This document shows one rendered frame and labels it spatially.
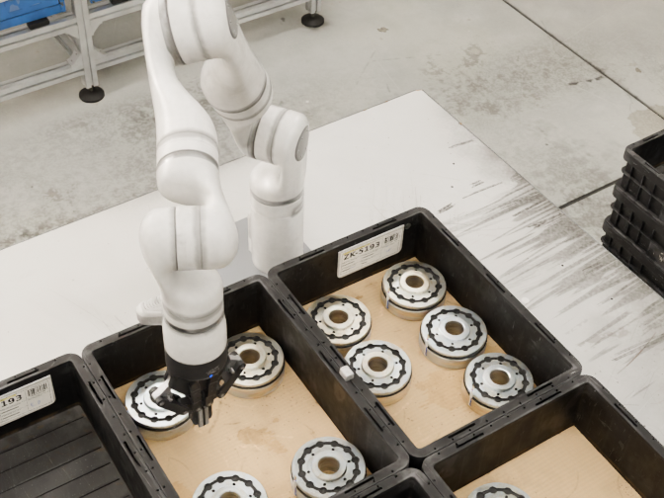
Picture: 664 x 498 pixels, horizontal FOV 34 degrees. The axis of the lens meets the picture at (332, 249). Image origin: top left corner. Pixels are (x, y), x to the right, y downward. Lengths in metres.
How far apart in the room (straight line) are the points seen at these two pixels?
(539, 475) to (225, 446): 0.44
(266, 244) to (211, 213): 0.72
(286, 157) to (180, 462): 0.50
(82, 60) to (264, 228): 1.70
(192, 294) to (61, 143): 2.20
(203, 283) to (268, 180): 0.59
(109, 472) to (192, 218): 0.52
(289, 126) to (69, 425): 0.56
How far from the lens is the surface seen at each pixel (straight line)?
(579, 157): 3.42
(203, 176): 1.20
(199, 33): 1.34
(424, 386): 1.65
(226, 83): 1.48
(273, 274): 1.65
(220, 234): 1.16
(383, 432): 1.47
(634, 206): 2.56
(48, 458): 1.60
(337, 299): 1.71
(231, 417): 1.61
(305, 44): 3.76
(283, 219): 1.83
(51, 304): 1.96
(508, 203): 2.16
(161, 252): 1.16
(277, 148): 1.72
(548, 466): 1.60
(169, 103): 1.27
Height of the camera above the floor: 2.13
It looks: 45 degrees down
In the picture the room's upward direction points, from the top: 3 degrees clockwise
